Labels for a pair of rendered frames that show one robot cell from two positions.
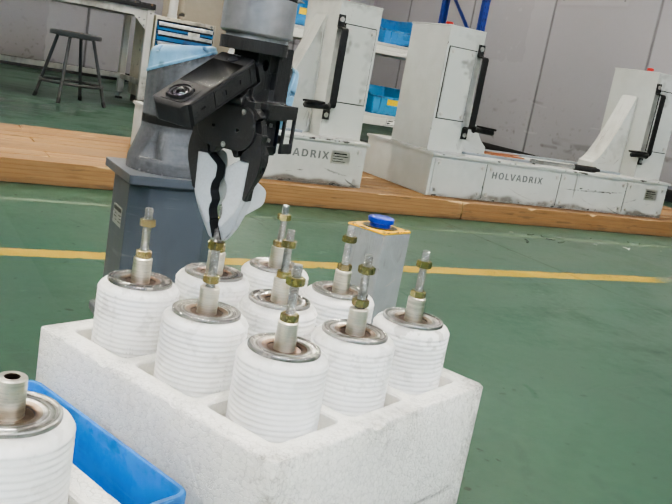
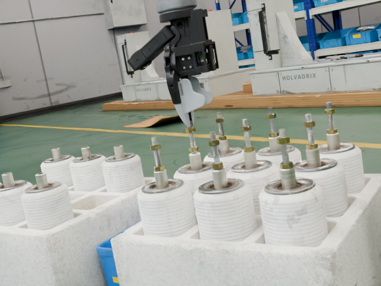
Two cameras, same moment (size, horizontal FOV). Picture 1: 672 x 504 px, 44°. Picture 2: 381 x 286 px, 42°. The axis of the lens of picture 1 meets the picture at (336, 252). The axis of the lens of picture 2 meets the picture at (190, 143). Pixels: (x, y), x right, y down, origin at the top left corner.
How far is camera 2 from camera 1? 1.15 m
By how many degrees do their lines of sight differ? 84
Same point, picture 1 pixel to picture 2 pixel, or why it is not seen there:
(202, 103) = (135, 58)
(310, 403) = (150, 218)
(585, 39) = not seen: outside the picture
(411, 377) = (266, 230)
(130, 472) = not seen: hidden behind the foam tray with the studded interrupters
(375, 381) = (204, 219)
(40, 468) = (26, 204)
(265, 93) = (186, 40)
